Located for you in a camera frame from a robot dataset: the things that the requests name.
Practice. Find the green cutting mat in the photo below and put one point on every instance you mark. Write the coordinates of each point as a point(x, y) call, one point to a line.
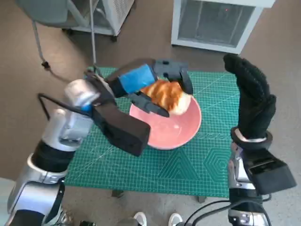
point(141, 171)

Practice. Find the person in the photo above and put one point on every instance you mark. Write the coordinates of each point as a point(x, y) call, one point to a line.
point(5, 190)

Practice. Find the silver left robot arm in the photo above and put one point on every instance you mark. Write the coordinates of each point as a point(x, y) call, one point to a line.
point(68, 127)

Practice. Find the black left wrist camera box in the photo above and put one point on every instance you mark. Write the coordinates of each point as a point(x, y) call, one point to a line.
point(122, 134)

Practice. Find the white wheeled mesh cabinet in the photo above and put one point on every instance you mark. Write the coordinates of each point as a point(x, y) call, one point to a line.
point(120, 14)

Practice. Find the grey chair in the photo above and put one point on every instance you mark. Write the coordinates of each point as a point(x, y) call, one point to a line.
point(42, 11)

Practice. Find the black table leg bracket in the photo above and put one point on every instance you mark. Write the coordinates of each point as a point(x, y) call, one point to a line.
point(202, 199)
point(118, 193)

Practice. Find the rectangular braided orange bread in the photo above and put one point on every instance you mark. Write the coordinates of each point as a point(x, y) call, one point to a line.
point(169, 99)

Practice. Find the thin silver metal pole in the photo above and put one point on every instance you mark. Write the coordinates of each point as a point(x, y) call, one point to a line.
point(92, 35)

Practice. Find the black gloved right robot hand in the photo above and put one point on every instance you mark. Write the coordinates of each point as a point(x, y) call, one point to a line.
point(254, 106)

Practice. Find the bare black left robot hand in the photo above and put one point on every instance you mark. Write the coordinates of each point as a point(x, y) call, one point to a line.
point(136, 77)

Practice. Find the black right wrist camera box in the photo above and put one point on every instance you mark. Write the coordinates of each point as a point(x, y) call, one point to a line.
point(270, 174)

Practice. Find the large white mesh cabinet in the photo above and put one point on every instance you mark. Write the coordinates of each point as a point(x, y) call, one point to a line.
point(211, 23)

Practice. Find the pink bowl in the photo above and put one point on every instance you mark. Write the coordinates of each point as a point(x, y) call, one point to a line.
point(174, 131)

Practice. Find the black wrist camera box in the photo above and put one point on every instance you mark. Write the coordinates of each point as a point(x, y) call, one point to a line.
point(122, 134)
point(270, 174)

